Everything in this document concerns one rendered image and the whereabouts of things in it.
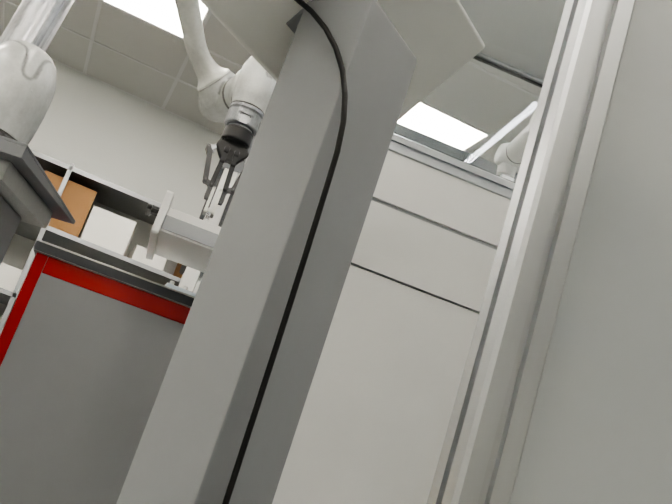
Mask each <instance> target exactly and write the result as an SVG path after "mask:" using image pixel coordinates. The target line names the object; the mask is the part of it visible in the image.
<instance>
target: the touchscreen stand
mask: <svg viewBox="0 0 672 504"><path fill-rule="evenodd" d="M306 4H308V5H309V6H310V7H311V8H312V9H314V11H315V12H316V13H317V14H318V16H319V17H320V18H321V19H322V20H323V22H324V23H325V24H326V25H327V27H328V28H329V30H330V32H331V34H332V36H333V38H334V39H335V41H336V43H337V45H338V47H339V50H340V53H341V57H342V60H343V63H344V67H345V70H346V80H347V90H348V104H347V119H346V127H345V131H344V136H343V141H342V146H341V151H340V155H339V158H338V161H337V165H336V168H335V171H334V175H333V178H332V181H331V185H330V188H329V191H328V194H327V198H326V201H325V204H324V207H323V211H322V214H321V217H320V220H319V224H318V227H317V230H316V233H315V236H314V240H313V243H312V246H311V249H310V252H309V256H308V259H307V262H306V265H305V268H304V271H303V275H302V278H301V281H300V284H299V287H298V290H297V293H296V297H295V300H294V303H293V306H292V309H291V312H290V315H289V319H288V322H287V325H286V328H285V331H284V334H283V337H282V341H281V344H280V347H279V350H278V353H277V356H276V359H275V362H274V365H273V369H272V372H271V375H270V378H269V381H268V384H267V387H266V390H265V393H264V396H263V400H262V403H261V406H260V409H259V412H258V415H257V418H256V421H255V424H254V427H253V430H252V433H251V437H250V440H249V443H248V446H247V449H246V452H245V455H244V458H243V461H242V464H241V468H240V471H239V474H238V477H237V480H236V483H235V486H234V489H233V492H232V495H231V499H230V502H229V504H272V502H273V499H274V496H275V493H276V490H277V487H278V484H279V481H280V478H281V475H282V472H283V468H284V465H285V462H286V459H287V456H288V453H289V450H290V447H291V444H292V441H293V438H294V435H295V432H296V429H297V426H298V423H299V420H300V417H301V414H302V411H303V408H304V405H305V401H306V398H307V395H308V392H309V389H310V386H311V383H312V380H313V377H314V374H315V371H316V368H317V365H318V362H319V359H320V356H321V353H322V350H323V347H324V344H325V341H326V338H327V334H328V331H329V328H330V325H331V322H332V319H333V316H334V313H335V310H336V307H337V304H338V301H339V298H340V295H341V292H342V289H343V286H344V283H345V280H346V277H347V274H348V271H349V267H350V264H351V261H352V258H353V255H354V252H355V249H356V246H357V243H358V240H359V237H360V234H361V231H362V228H363V225H364V222H365V219H366V216H367V213H368V210H369V207H370V203H371V200H372V197H373V194H374V191H375V188H376V185H377V182H378V179H379V176H380V173H381V170H382V167H383V164H384V161H385V158H386V155H387V152H388V149H389V146H390V143H391V140H392V136H393V133H394V130H395V127H396V124H397V121H398V118H399V115H400V112H401V109H402V106H403V103H404V100H405V97H406V94H407V91H408V88H409V85H410V82H411V79H412V76H413V73H414V69H415V66H416V63H417V59H416V57H415V56H414V54H413V53H412V52H411V50H410V49H409V47H408V46H407V44H406V43H405V42H404V40H403V39H402V37H401V36H400V34H399V33H398V32H397V30H396V29H395V27H394V26H393V24H392V23H391V22H390V20H389V19H388V17H387V16H386V14H385V13H384V11H383V10H382V9H381V7H380V6H379V4H378V3H377V1H376V0H320V1H309V2H307V3H306ZM341 106H342V89H341V79H340V70H339V67H338V63H337V60H336V57H335V53H334V50H333V48H332V46H331V44H330V42H329V40H328V38H327V36H326V34H325V32H324V30H323V29H322V28H321V27H320V25H319V24H318V23H317V22H316V20H315V19H314V18H313V17H312V16H311V14H310V13H308V12H307V11H306V10H305V9H304V11H303V13H302V16H301V19H300V21H299V24H298V27H297V29H296V32H295V34H294V37H293V40H292V42H291V45H290V48H289V50H288V53H287V56H286V58H285V61H284V63H283V66H282V69H281V71H280V74H279V77H278V79H277V82H276V85H275V87H274V90H273V92H272V95H271V98H270V100H269V103H268V106H267V108H266V111H265V114H264V116H263V119H262V121H261V124H260V127H259V129H258V132H257V135H256V137H255V140H254V143H253V145H252V148H251V150H250V153H249V156H248V158H247V161H246V164H245V166H244V169H243V172H242V174H241V177H240V179H239V182H238V185H237V187H236V190H235V193H234V195H233V198H232V201H231V203H230V206H229V208H228V211H227V214H226V216H225V219H224V222H223V224H222V227H221V230H220V232H219V235H218V237H217V240H216V243H215V245H214V248H213V251H212V253H211V256H210V259H209V261H208V264H207V266H206V269H205V272H204V274H203V277H202V280H201V282H200V285H199V288H198V290H197V293H196V295H195V298H194V301H193V303H192V306H191V309H190V311H189V314H188V317H187V319H186V322H185V324H184V327H183V330H182V332H181V335H180V338H179V340H178V343H177V346H176V348H175V351H174V353H173V356H172V359H171V361H170V364H169V367H168V369H167V372H166V375H165V377H164V380H163V382H162V385H161V388H160V390H159V393H158V396H157V398H156V401H155V404H154V406H153V409H152V411H151V414H150V417H149V419H148V422H147V425H146V427H145V430H144V433H143V435H142V438H141V440H140V443H139V446H138V448H137V451H136V454H135V456H134V459H133V462H132V464H131V467H130V469H129V472H128V475H127V477H126V480H125V483H124V485H123V488H122V491H121V493H120V496H119V498H118V501H117V504H222V503H223V499H224V496H225V493H226V490H227V487H228V484H229V481H230V478H231V475H232V471H233V468H234V465H235V462H236V459H237V456H238V453H239V450H240V447H241V444H242V441H243V438H244V434H245V431H246V428H247V425H248V422H249V419H250V416H251V413H252V410H253V407H254V404H255V401H256V398H257V395H258V392H259V388H260V385H261V382H262V379H263V376H264V373H265V370H266V367H267V364H268V361H269V358H270V354H271V351H272V348H273V345H274V342H275V339H276V336H277V333H278V330H279V327H280V323H281V320H282V317H283V314H284V311H285V308H286V305H287V302H288V299H289V295H290V292H291V289H292V286H293V283H294V280H295V277H296V273H297V270H298V267H299V264H300V261H301V258H302V254H303V251H304V248H305V245H306V242H307V239H308V235H309V232H310V229H311V226H312V223H313V219H314V216H315V213H316V210H317V207H318V203H319V200H320V197H321V194H322V190H323V187H324V184H325V181H326V177H327V174H328V171H329V167H330V164H331V161H332V157H333V154H334V151H335V146H336V141H337V136H338V131H339V127H340V121H341Z"/></svg>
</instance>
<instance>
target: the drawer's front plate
mask: <svg viewBox="0 0 672 504"><path fill-rule="evenodd" d="M173 197H174V192H171V191H169V190H167V192H166V195H165V197H164V199H163V202H162V204H161V207H160V209H159V212H158V214H157V217H156V219H155V222H154V224H153V227H152V229H151V232H150V238H149V243H148V248H147V254H146V258H147V259H149V260H153V257H154V255H155V250H156V246H157V241H158V237H159V232H160V229H161V226H162V224H163V221H164V219H165V216H166V214H167V211H168V209H169V208H171V205H172V201H173Z"/></svg>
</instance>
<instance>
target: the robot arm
mask: <svg viewBox="0 0 672 504"><path fill-rule="evenodd" d="M74 1H75V0H23V1H22V2H21V4H20V6H19V7H18V9H17V11H16V12H15V14H14V16H13V17H12V19H11V21H10V22H9V24H8V26H7V27H6V29H5V31H4V32H3V34H2V36H1V37H0V135H1V136H4V137H7V138H10V139H13V140H16V141H19V142H22V143H25V144H27V145H28V144H29V143H30V141H31V140H32V138H33V137H34V135H35V133H36V131H37V130H38V128H39V126H40V124H41V123H42V121H43V119H44V117H45V115H46V113H47V111H48V109H49V107H50V104H51V102H52V100H53V97H54V94H55V90H56V68H55V66H54V64H53V61H52V59H51V58H50V56H49V55H48V54H47V53H46V50H47V48H48V46H49V45H50V43H51V41H52V39H53V38H54V36H55V34H56V32H57V31H58V29H59V27H60V25H61V24H62V22H63V20H64V18H65V17H66V15H67V13H68V12H69V10H70V8H71V6H72V5H73V3H74ZM175 4H176V8H177V13H178V17H179V21H180V25H181V30H182V34H183V38H184V43H185V47H186V50H187V53H188V56H189V59H190V62H191V64H192V66H193V68H194V71H195V73H196V75H197V78H198V87H197V91H198V93H199V109H200V111H201V113H202V115H203V116H204V117H205V118H206V119H208V120H210V121H212V122H216V123H224V124H225V128H224V131H223V133H222V136H221V139H220V140H219V141H218V142H217V143H216V144H212V145H211V144H209V143H208V144H207V145H206V148H205V150H206V155H207V157H206V162H205V168H204V174H203V180H202V182H203V184H205V185H206V186H207V190H206V193H205V195H204V199H205V200H207V203H206V205H205V208H204V210H203V213H202V215H205V214H206V211H207V209H208V206H209V204H210V201H211V199H212V196H213V194H214V191H215V189H216V187H213V186H214V184H215V182H216V180H217V177H218V175H219V173H220V171H221V168H222V166H223V164H224V163H228V164H230V167H229V171H228V174H227V177H226V180H225V183H224V187H223V190H222V189H220V190H219V193H218V195H217V198H216V201H215V204H214V206H213V210H212V212H211V215H210V218H213V216H214V213H215V211H216V208H217V205H220V206H221V205H222V204H223V202H224V199H225V197H226V195H227V194H232V195H233V194H234V193H235V190H236V187H237V185H238V182H239V179H240V177H241V174H242V172H243V170H242V172H241V173H240V175H239V176H238V178H237V180H236V181H235V183H234V184H233V186H232V188H229V185H230V182H231V178H232V175H233V172H234V169H235V166H236V165H238V164H239V163H241V162H243V161H244V160H245V164H246V161H247V158H248V156H249V152H248V150H249V147H250V145H251V142H252V139H253V137H254V136H256V133H257V132H258V128H259V127H260V124H261V121H262V119H263V116H264V114H265V111H266V108H267V106H268V103H269V100H270V98H271V95H272V92H273V90H274V87H275V85H276V81H275V80H274V79H273V78H272V77H271V76H270V75H269V73H268V72H267V71H266V70H265V69H264V68H263V67H262V66H261V65H260V64H259V63H258V62H257V61H256V60H255V59H254V58H253V56H251V57H250V58H249V59H248V60H247V61H246V62H245V63H244V65H243V67H242V69H241V70H239V71H238V72H237V73H236V75H235V74H234V73H232V72H231V71H230V70H229V69H227V68H222V67H220V66H219V65H218V64H217V63H216V62H215V61H214V60H213V58H212V57H211V55H210V53H209V51H208V48H207V45H206V41H205V35H204V29H203V23H202V17H201V11H200V4H199V0H175ZM215 149H217V153H218V156H219V159H220V160H219V163H218V165H217V167H216V169H215V171H214V174H213V176H212V178H211V180H209V179H208V177H209V171H210V165H211V159H212V153H214V151H215ZM245 164H244V166H245Z"/></svg>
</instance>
